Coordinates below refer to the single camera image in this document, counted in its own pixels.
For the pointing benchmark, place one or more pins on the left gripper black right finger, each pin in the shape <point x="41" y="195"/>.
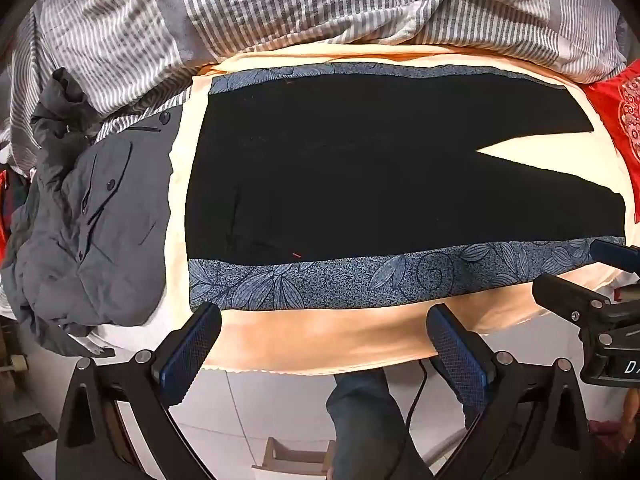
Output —
<point x="530" y="419"/>

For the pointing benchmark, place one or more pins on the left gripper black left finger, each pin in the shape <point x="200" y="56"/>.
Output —
<point x="93" y="441"/>

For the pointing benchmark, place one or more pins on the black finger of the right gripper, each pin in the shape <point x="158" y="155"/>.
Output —
<point x="624" y="258"/>
<point x="573" y="303"/>

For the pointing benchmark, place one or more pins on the black pants with blue stripe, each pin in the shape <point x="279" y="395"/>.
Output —
<point x="362" y="185"/>

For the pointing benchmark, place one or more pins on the person's hand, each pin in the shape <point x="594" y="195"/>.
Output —
<point x="628" y="425"/>

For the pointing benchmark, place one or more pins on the person's leg in jeans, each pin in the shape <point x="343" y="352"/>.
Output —
<point x="372" y="439"/>

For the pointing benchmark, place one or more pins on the red patterned pillow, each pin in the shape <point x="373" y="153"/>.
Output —
<point x="617" y="102"/>

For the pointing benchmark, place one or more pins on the small cardboard box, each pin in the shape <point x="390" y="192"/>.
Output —
<point x="283" y="463"/>

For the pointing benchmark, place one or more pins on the grey button shirt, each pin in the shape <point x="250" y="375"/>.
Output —
<point x="87" y="246"/>

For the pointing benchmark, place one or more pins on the peach bed sheet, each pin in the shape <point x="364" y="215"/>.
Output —
<point x="326" y="341"/>

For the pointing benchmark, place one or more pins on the grey white striped duvet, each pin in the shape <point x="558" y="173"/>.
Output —
<point x="134" y="58"/>

